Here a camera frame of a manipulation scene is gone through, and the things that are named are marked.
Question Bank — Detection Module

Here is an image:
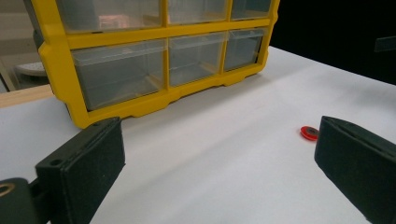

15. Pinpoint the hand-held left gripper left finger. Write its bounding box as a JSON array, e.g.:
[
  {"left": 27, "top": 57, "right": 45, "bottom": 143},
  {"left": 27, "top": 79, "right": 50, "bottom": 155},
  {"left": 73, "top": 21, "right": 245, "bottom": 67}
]
[{"left": 35, "top": 117, "right": 126, "bottom": 224}]

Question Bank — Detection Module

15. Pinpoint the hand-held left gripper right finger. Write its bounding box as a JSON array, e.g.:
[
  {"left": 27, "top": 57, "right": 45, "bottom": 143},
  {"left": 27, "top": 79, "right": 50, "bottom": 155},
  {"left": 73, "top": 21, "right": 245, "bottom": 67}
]
[{"left": 314, "top": 115, "right": 396, "bottom": 224}]

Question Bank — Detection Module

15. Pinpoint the small red disc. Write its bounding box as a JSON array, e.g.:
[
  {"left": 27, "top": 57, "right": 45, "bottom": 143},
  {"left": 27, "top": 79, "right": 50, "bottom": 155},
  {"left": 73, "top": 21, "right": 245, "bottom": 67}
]
[{"left": 300, "top": 125, "right": 320, "bottom": 142}]

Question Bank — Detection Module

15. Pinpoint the wide clear plastic drawer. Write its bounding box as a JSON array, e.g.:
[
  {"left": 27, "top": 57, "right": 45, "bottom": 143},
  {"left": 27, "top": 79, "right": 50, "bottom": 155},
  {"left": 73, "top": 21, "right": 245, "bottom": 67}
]
[
  {"left": 71, "top": 38, "right": 167, "bottom": 111},
  {"left": 55, "top": 0, "right": 163, "bottom": 34}
]

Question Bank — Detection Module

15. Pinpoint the yellow plastic drawer cabinet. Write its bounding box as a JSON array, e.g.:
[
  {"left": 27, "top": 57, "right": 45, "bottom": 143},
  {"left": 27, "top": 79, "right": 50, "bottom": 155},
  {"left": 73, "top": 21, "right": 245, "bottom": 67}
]
[{"left": 22, "top": 0, "right": 281, "bottom": 130}]

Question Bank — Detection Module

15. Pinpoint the white round object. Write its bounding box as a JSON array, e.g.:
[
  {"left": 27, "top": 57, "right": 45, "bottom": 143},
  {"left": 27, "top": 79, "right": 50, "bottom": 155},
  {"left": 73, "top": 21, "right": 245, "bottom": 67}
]
[{"left": 14, "top": 61, "right": 48, "bottom": 77}]

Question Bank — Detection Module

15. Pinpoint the small clear plastic drawer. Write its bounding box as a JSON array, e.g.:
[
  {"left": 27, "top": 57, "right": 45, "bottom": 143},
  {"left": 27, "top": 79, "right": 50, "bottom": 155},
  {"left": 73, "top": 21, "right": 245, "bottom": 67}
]
[
  {"left": 168, "top": 32, "right": 226, "bottom": 88},
  {"left": 167, "top": 0, "right": 230, "bottom": 25},
  {"left": 231, "top": 0, "right": 273, "bottom": 21},
  {"left": 223, "top": 27, "right": 269, "bottom": 72}
]

